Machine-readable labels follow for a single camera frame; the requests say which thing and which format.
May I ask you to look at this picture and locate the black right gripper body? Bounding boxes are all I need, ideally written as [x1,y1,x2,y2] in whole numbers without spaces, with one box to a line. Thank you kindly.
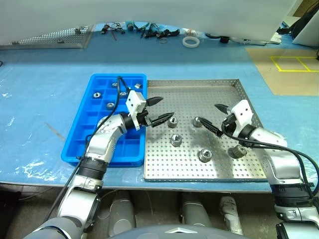
[221,113,240,137]

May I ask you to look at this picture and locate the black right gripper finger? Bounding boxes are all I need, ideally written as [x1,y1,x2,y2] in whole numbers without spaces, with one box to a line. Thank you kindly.
[214,103,230,115]
[195,117,223,138]

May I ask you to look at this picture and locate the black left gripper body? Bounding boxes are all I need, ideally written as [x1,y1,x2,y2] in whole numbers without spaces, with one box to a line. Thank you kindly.
[136,107,154,126]

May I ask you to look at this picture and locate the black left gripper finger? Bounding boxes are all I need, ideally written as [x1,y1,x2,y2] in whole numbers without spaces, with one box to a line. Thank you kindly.
[149,112,175,128]
[146,96,164,109]

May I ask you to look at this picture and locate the blue compartment tray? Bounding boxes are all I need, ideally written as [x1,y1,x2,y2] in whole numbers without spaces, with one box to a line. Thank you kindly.
[61,73,148,167]

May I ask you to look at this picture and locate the perforated metal tray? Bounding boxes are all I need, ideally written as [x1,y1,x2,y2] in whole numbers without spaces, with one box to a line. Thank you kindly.
[144,79,269,183]

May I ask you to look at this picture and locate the brown cardboard mat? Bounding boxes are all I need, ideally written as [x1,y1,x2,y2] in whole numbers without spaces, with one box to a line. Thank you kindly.
[245,47,319,96]

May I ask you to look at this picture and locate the dark hand pliers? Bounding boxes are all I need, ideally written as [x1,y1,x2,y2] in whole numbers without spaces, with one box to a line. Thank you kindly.
[136,22,160,39]

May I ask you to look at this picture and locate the black plastic clips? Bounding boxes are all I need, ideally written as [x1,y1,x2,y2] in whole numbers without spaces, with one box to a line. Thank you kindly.
[157,29,180,38]

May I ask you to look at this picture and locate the long white tool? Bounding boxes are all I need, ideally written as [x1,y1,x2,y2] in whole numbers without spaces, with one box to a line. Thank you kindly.
[229,36,267,47]

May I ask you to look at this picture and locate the grey rounded cylinder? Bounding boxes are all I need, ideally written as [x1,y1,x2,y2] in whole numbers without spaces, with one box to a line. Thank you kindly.
[179,193,213,228]
[109,190,137,237]

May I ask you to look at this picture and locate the white wrapped leg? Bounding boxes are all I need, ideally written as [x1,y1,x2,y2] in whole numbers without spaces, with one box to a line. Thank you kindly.
[219,196,244,236]

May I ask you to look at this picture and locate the perforated metal plate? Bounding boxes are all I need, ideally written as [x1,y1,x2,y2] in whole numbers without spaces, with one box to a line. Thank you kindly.
[0,24,95,50]

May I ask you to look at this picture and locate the grey robot torso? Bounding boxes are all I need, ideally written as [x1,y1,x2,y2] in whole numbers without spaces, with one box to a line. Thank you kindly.
[109,224,237,239]

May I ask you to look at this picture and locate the black bag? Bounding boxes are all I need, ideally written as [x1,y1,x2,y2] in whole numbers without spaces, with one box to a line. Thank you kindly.
[291,10,319,38]

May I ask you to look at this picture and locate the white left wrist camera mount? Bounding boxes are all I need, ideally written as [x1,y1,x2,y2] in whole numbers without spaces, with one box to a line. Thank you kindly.
[125,90,147,131]

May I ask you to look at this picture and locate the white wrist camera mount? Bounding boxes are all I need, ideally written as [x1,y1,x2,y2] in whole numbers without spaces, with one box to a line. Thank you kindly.
[125,90,147,131]
[228,99,254,126]

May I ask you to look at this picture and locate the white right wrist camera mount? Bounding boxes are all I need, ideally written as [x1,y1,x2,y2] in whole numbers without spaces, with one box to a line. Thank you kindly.
[228,99,254,126]

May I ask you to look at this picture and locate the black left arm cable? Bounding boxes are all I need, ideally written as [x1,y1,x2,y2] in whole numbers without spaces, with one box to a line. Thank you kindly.
[47,76,132,222]

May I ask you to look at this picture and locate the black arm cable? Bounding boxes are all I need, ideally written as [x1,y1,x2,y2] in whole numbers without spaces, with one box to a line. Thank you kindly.
[47,76,132,222]
[221,121,319,200]

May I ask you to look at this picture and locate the white plastic ring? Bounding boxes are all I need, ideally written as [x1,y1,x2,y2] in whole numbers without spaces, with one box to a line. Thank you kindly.
[181,36,200,47]

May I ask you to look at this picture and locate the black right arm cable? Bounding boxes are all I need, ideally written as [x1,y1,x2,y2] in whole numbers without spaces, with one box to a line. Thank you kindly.
[221,121,319,200]

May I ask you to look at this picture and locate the bundle of thin wires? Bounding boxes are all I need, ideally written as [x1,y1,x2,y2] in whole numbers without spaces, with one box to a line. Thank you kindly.
[109,22,125,33]

